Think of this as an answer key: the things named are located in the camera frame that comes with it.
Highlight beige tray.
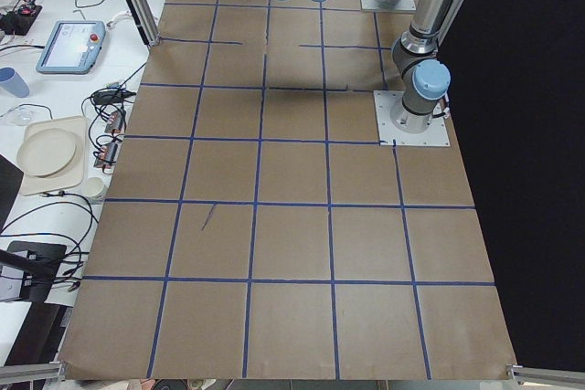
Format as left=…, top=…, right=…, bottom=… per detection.
left=16, top=116, right=88, bottom=195

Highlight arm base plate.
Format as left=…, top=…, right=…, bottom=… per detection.
left=360, top=0, right=416, bottom=14
left=373, top=90, right=451, bottom=147

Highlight black controller device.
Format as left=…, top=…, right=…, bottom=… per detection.
left=0, top=5, right=42, bottom=36

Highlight black camera stand base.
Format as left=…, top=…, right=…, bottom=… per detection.
left=1, top=241, right=67, bottom=303

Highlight blue teach pendant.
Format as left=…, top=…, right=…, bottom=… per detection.
left=36, top=20, right=106, bottom=74

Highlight grey usb hub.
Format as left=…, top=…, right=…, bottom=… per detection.
left=104, top=109, right=126, bottom=134
left=93, top=142, right=121, bottom=170

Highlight beige round plate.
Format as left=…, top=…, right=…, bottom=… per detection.
left=16, top=128, right=76, bottom=176

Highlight blue plastic cup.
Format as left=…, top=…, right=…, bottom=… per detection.
left=0, top=67, right=30, bottom=99

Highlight black power adapter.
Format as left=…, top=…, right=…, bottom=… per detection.
left=90, top=89, right=136, bottom=106

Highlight white paper cup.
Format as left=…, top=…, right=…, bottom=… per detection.
left=82, top=177, right=108, bottom=204

